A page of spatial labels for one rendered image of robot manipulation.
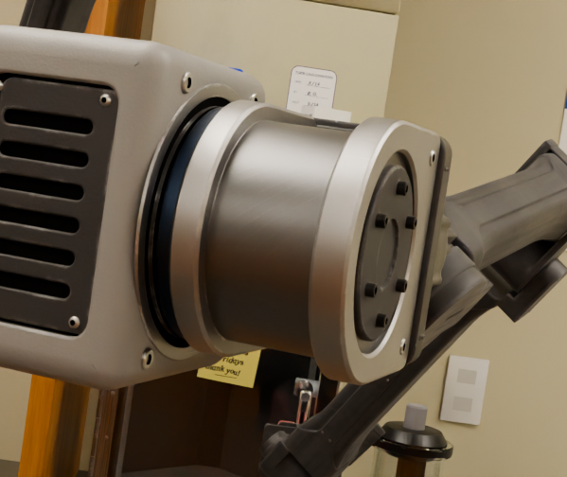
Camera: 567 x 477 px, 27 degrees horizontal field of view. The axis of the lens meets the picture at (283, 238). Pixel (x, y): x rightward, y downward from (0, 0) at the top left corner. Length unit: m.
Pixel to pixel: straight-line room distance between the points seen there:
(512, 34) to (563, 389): 0.62
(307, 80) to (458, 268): 0.90
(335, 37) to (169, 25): 0.22
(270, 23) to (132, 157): 1.09
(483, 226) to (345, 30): 0.81
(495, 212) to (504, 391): 1.26
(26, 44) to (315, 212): 0.15
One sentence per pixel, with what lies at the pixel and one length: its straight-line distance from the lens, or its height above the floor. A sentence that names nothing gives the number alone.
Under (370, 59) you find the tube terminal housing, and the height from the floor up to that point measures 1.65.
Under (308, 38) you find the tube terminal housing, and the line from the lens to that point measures 1.59.
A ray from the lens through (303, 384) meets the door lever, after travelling 1.59.
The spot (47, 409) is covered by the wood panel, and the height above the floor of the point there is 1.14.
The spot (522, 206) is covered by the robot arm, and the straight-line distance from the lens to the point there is 0.90.
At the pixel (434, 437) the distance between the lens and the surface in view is 1.54.
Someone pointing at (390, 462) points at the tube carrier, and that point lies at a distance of 1.54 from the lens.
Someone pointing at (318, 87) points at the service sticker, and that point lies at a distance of 1.59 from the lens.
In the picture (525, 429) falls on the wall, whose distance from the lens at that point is 2.12.
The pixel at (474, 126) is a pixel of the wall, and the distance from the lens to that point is 2.05.
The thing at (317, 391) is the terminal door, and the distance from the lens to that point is 1.60.
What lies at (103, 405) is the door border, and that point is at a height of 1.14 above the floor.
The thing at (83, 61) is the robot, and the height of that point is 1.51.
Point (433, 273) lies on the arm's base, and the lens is 0.62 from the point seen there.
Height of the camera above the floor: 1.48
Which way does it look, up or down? 3 degrees down
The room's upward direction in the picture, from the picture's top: 9 degrees clockwise
